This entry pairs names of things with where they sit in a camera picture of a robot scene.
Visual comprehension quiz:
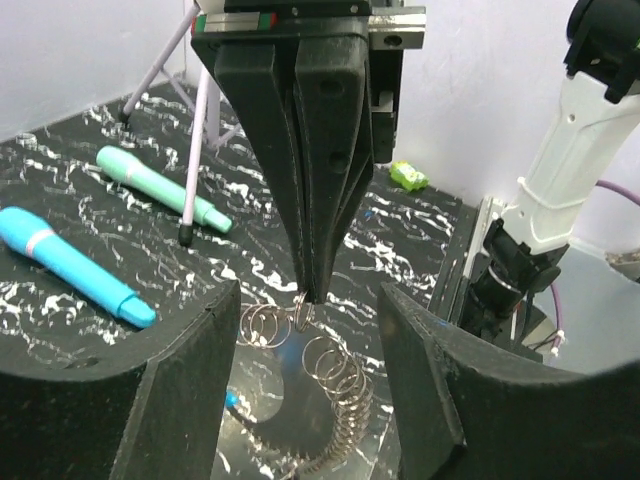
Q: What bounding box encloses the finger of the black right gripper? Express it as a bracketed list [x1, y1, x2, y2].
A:
[192, 34, 308, 293]
[293, 35, 368, 304]

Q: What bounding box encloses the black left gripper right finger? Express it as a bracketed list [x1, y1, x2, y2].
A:
[377, 283, 639, 479]

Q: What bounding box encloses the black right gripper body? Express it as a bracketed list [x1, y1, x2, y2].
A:
[192, 1, 426, 163]

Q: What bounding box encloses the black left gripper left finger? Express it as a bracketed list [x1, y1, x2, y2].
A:
[1, 281, 241, 479]

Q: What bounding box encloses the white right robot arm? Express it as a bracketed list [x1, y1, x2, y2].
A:
[191, 1, 639, 335]

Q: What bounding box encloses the lilac music stand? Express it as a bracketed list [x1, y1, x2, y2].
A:
[117, 0, 246, 246]

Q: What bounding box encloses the green frog toy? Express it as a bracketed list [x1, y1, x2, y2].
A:
[390, 161, 429, 192]

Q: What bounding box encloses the blue toy microphone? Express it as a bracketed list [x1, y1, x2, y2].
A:
[1, 206, 156, 329]

